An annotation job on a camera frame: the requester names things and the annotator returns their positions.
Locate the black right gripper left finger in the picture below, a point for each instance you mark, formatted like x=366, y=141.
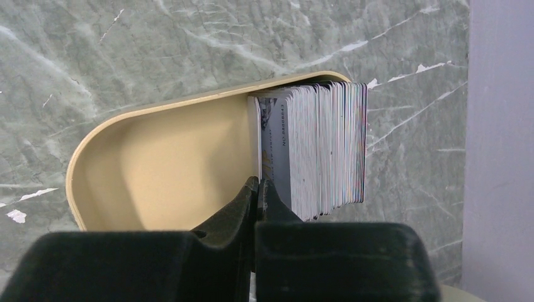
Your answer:
x=211, y=262

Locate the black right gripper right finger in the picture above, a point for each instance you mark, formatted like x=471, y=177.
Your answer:
x=312, y=261

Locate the stack of cards in tray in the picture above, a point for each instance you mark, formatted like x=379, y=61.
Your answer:
x=309, y=140

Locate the beige oval tray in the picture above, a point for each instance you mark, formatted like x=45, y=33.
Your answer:
x=169, y=166

